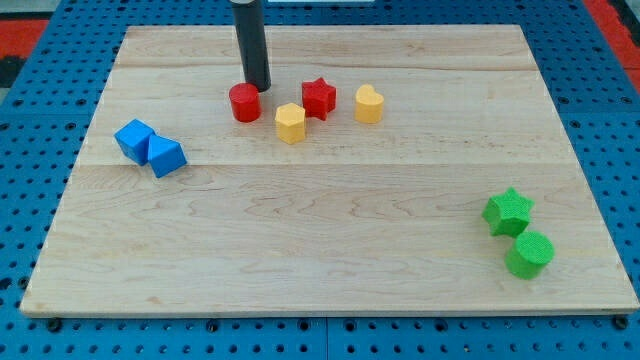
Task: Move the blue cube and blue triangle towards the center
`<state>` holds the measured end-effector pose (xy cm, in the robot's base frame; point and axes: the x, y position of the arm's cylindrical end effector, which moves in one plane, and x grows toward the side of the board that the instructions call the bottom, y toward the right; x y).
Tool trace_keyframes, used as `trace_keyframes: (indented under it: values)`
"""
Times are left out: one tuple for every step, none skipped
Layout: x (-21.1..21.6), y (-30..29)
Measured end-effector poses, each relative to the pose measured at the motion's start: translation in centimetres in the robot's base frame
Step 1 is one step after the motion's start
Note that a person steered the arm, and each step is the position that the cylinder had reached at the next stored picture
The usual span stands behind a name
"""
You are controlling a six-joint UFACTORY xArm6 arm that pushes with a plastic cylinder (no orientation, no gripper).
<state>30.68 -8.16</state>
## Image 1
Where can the blue triangle block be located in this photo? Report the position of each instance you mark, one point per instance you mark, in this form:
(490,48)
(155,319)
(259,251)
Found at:
(165,155)

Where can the blue cube block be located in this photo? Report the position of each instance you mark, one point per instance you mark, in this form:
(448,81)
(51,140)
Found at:
(133,140)

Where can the yellow hexagon block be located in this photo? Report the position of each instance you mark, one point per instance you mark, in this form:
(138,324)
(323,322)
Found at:
(290,123)

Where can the wooden board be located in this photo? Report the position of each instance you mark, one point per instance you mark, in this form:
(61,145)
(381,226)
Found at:
(357,219)

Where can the red star block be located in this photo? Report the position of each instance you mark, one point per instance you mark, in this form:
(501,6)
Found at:
(319,98)

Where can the yellow heart block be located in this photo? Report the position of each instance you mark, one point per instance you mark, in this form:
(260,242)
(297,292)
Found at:
(369,105)

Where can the red cylinder block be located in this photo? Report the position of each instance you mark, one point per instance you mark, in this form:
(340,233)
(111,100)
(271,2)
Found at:
(245,102)

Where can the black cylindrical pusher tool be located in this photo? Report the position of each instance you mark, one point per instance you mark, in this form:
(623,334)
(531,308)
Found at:
(251,38)

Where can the green star block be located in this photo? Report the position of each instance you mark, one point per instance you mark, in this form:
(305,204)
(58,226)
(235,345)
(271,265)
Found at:
(508,213)

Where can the green cylinder block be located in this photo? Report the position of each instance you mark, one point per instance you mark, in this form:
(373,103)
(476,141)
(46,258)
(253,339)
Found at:
(529,254)

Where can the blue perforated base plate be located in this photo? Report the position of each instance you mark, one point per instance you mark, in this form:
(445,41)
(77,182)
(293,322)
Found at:
(46,114)

